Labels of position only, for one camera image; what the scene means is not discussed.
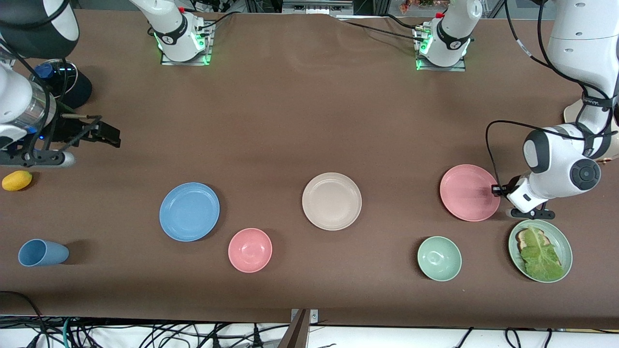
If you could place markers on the green plate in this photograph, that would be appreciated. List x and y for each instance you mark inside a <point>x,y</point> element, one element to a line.
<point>563,244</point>

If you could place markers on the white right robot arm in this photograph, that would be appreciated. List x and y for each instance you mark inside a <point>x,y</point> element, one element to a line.
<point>169,34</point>

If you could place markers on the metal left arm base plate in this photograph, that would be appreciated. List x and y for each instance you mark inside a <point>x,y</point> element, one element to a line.
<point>445,69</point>

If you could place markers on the blue cup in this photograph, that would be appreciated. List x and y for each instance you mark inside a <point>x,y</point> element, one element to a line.
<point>43,253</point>

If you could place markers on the blue plate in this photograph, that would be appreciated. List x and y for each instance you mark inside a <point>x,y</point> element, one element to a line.
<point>189,211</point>

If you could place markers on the green lettuce leaf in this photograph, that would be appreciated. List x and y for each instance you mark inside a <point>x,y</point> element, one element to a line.
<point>541,256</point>

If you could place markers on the metal table clamp bracket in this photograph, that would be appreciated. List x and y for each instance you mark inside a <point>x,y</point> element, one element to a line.
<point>314,316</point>

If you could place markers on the green bowl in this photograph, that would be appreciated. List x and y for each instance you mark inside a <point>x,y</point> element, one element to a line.
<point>439,258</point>

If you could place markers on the white rounded board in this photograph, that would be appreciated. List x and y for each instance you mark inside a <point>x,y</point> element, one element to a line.
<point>573,113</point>

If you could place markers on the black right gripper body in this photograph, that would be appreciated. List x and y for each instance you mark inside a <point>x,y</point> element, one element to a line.
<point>69,130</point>

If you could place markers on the yellow toy lemon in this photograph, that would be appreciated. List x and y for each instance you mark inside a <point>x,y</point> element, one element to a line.
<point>17,181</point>

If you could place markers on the brown table cover cloth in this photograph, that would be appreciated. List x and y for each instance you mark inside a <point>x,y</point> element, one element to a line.
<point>290,121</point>

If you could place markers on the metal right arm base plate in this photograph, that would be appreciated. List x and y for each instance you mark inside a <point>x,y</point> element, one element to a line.
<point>184,63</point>

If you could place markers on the beige plate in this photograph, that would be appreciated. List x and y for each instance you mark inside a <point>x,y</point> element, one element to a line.
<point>331,201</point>

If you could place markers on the toasted bread slice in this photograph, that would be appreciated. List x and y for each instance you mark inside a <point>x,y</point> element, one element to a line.
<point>521,238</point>

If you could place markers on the pink plate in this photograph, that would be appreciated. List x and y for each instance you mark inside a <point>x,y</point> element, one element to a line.
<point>464,193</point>

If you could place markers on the pink bowl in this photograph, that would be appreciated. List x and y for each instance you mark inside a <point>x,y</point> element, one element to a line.
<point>250,250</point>

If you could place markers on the grey metal box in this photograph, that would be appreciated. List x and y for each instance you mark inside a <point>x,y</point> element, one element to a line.
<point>314,7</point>

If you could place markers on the orange flower decoration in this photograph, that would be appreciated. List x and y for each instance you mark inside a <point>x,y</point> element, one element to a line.
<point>411,6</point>

